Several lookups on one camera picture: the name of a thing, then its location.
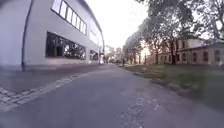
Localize distant group of trees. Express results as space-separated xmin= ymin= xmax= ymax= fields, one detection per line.
xmin=104 ymin=45 xmax=124 ymax=64

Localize grey asphalt path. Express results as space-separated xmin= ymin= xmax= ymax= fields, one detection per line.
xmin=0 ymin=63 xmax=224 ymax=128

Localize row of trees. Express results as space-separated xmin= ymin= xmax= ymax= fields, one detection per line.
xmin=121 ymin=0 xmax=224 ymax=66

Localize grass area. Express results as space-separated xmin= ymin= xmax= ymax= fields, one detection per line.
xmin=123 ymin=63 xmax=224 ymax=111

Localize dark paved strip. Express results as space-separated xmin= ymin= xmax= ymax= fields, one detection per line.
xmin=0 ymin=64 xmax=101 ymax=95

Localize large white building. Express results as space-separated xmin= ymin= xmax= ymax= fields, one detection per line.
xmin=0 ymin=0 xmax=106 ymax=72

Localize low brick building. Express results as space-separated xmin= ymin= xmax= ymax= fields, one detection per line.
xmin=146 ymin=37 xmax=224 ymax=67

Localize cobblestone strip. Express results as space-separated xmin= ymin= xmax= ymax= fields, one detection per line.
xmin=0 ymin=73 xmax=84 ymax=113

